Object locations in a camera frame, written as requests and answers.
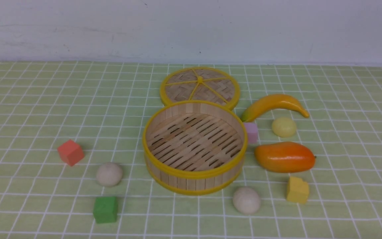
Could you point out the pale yellow bun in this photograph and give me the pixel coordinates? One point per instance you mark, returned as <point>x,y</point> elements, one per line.
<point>284,127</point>

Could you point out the white bun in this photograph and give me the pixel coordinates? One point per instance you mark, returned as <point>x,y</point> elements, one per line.
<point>246,200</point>
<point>109,174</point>

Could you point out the bamboo steamer tray yellow rim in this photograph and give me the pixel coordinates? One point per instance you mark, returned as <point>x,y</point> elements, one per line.
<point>194,147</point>

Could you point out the woven bamboo steamer lid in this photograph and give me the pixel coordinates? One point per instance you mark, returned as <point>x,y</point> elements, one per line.
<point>200,83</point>

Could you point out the pink foam cube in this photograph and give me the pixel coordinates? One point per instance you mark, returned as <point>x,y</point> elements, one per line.
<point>252,132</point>

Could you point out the yellow toy banana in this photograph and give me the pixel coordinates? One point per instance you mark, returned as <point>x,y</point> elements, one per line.
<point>271,102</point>

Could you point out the orange toy mango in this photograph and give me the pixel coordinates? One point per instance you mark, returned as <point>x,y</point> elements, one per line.
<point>285,157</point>

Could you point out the green foam cube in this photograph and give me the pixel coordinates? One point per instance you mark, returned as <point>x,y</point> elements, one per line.
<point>105,209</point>

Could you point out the red foam cube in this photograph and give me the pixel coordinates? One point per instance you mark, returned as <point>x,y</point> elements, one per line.
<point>70,152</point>

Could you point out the yellow foam cube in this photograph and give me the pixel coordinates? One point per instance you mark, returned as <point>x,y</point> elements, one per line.
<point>297,190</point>

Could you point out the green checkered tablecloth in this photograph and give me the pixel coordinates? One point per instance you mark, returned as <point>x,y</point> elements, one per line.
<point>104,108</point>

